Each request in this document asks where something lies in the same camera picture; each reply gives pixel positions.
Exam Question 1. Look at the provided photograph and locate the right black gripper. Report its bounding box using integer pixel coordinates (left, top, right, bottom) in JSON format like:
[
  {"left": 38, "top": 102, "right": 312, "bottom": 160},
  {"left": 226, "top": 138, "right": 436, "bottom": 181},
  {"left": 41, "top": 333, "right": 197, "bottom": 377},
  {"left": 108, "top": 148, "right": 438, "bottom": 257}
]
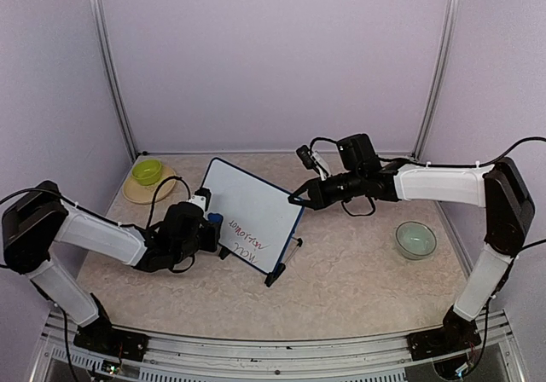
[{"left": 288, "top": 169, "right": 363, "bottom": 211}]

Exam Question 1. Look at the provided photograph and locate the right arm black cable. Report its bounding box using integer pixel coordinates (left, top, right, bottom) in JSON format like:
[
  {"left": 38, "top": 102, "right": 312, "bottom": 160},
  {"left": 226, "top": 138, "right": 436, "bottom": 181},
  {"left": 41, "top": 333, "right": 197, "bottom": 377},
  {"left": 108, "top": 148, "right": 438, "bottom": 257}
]
[{"left": 310, "top": 136, "right": 546, "bottom": 255}]

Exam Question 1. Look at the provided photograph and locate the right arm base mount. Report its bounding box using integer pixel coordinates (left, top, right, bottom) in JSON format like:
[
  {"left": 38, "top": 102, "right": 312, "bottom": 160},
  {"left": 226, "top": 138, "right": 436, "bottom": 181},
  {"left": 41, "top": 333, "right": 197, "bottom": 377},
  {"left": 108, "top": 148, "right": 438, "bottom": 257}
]
[{"left": 407, "top": 320, "right": 481, "bottom": 361}]

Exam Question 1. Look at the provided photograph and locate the left aluminium frame post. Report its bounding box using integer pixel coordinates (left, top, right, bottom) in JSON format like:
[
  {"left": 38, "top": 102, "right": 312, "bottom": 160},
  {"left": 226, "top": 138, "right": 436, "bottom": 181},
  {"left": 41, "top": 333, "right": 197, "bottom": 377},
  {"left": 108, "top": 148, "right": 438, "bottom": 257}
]
[{"left": 90, "top": 0, "right": 139, "bottom": 161}]

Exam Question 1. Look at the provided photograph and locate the aluminium frame post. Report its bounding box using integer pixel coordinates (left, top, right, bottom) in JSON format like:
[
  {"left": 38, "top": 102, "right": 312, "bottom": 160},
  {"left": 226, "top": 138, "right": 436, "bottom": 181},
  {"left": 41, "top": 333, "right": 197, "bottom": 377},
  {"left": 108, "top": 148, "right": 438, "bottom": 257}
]
[
  {"left": 412, "top": 0, "right": 460, "bottom": 159},
  {"left": 90, "top": 0, "right": 139, "bottom": 161}
]

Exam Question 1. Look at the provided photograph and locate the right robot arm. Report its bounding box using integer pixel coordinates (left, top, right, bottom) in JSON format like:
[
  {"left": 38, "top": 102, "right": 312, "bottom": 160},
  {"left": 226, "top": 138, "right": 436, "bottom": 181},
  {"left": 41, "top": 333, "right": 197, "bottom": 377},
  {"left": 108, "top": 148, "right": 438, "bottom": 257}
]
[{"left": 288, "top": 133, "right": 536, "bottom": 351}]

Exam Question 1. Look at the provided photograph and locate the front aluminium rail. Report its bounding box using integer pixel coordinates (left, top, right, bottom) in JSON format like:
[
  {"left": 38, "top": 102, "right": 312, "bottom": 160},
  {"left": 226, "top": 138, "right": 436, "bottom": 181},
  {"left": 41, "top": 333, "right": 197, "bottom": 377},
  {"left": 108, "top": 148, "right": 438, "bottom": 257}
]
[{"left": 24, "top": 311, "right": 529, "bottom": 381}]

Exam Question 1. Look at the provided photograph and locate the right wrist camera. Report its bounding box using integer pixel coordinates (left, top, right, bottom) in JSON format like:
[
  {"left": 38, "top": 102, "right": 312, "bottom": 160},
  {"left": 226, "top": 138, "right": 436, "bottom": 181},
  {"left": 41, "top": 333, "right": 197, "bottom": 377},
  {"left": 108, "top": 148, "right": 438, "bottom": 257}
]
[{"left": 296, "top": 145, "right": 331, "bottom": 181}]

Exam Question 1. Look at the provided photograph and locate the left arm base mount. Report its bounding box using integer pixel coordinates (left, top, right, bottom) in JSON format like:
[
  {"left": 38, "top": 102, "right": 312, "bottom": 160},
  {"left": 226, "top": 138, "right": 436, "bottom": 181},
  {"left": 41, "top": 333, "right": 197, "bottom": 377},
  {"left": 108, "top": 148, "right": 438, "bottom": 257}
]
[{"left": 73, "top": 321, "right": 149, "bottom": 362}]

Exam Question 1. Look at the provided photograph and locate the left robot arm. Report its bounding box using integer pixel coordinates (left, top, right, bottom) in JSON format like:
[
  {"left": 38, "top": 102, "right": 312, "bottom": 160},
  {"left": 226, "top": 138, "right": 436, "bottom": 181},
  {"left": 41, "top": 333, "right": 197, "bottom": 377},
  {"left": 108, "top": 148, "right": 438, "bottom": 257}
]
[{"left": 1, "top": 181, "right": 224, "bottom": 352}]

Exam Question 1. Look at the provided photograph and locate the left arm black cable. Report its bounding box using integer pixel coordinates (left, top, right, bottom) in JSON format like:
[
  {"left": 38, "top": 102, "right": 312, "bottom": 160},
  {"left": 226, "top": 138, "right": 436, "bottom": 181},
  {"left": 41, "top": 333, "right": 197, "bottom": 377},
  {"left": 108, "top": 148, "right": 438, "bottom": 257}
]
[{"left": 0, "top": 176, "right": 193, "bottom": 382}]

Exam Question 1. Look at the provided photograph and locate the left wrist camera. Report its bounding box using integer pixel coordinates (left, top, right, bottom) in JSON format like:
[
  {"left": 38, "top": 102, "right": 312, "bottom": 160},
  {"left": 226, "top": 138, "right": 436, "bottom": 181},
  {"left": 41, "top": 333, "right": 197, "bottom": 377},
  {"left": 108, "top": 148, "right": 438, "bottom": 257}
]
[{"left": 188, "top": 187, "right": 212, "bottom": 212}]

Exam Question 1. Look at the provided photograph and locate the blue whiteboard eraser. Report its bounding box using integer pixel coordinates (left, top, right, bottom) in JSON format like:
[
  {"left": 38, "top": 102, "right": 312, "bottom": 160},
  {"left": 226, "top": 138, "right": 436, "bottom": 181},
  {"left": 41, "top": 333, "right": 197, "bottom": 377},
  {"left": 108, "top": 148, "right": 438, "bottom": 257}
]
[{"left": 207, "top": 213, "right": 224, "bottom": 224}]

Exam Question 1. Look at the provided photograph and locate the small blue-framed whiteboard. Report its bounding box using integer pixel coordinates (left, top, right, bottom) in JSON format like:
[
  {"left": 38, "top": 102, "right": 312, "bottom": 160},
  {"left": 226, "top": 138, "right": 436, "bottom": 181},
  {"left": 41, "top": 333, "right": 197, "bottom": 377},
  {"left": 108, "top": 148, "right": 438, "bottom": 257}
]
[{"left": 201, "top": 157, "right": 304, "bottom": 275}]

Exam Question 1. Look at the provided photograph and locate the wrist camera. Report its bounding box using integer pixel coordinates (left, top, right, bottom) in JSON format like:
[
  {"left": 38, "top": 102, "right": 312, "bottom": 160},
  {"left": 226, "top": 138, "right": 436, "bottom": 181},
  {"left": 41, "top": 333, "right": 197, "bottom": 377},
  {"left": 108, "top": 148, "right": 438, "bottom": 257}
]
[
  {"left": 296, "top": 145, "right": 331, "bottom": 181},
  {"left": 188, "top": 187, "right": 212, "bottom": 212}
]

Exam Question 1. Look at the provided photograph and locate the beige plate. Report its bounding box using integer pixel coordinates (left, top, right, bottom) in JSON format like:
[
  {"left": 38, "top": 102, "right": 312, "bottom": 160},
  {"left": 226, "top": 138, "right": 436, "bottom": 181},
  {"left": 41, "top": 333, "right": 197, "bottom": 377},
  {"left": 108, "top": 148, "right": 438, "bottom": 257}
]
[{"left": 122, "top": 165, "right": 177, "bottom": 205}]

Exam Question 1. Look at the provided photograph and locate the right aluminium frame post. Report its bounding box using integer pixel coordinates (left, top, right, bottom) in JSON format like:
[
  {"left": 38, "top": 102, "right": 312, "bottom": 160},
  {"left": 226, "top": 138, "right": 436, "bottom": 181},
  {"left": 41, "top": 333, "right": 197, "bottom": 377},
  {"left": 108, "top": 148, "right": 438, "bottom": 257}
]
[{"left": 412, "top": 0, "right": 460, "bottom": 159}]

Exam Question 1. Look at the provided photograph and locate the lime green bowl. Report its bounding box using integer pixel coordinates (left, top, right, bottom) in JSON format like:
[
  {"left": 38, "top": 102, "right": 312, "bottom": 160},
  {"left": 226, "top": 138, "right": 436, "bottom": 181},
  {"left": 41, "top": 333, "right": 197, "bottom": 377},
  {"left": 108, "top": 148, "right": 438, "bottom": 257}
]
[{"left": 131, "top": 159, "right": 163, "bottom": 186}]

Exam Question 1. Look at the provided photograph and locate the pale green glass bowl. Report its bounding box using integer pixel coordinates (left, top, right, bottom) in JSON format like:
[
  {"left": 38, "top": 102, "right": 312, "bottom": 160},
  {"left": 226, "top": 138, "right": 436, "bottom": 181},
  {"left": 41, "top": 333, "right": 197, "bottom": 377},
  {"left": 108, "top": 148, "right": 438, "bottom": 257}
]
[{"left": 395, "top": 221, "right": 437, "bottom": 260}]

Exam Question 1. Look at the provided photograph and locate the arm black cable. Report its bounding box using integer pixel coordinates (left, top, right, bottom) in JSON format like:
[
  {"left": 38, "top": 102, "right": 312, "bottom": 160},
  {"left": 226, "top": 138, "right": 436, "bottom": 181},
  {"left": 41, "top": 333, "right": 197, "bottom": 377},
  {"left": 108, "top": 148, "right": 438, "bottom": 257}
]
[
  {"left": 0, "top": 176, "right": 193, "bottom": 382},
  {"left": 310, "top": 136, "right": 546, "bottom": 255}
]

